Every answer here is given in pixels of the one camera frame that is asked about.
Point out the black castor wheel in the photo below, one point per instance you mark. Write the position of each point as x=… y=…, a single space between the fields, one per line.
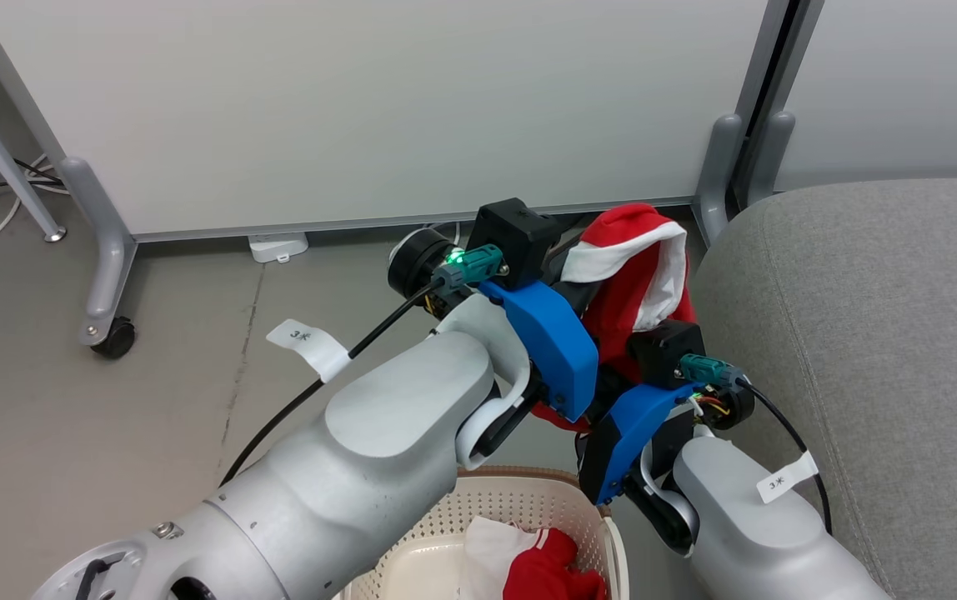
x=114 y=339

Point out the cream perforated laundry basket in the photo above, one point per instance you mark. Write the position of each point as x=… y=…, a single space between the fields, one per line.
x=520 y=500

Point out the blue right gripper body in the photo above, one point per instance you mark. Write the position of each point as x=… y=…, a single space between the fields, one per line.
x=624 y=433

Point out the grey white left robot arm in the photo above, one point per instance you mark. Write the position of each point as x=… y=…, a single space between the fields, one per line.
x=395 y=400

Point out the red white hooded garment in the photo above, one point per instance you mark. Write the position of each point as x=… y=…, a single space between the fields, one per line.
x=620 y=308

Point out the grey fabric sofa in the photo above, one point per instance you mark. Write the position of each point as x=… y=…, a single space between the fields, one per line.
x=879 y=333

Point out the wide white partition panel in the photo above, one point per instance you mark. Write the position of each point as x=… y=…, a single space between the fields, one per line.
x=362 y=108

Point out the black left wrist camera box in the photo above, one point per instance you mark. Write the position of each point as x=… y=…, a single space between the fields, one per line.
x=512 y=233

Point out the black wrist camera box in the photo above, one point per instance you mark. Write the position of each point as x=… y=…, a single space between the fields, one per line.
x=512 y=233
x=666 y=350

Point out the white plastic floor device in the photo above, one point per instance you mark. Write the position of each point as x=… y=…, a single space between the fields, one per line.
x=278 y=247

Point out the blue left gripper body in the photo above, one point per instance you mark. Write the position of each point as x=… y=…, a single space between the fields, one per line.
x=558 y=350

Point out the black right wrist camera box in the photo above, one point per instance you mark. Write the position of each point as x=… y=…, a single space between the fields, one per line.
x=666 y=350

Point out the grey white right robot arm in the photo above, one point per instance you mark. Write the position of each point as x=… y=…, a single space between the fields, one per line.
x=745 y=542

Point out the narrow white partition panel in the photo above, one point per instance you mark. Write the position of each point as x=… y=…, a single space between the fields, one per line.
x=904 y=83

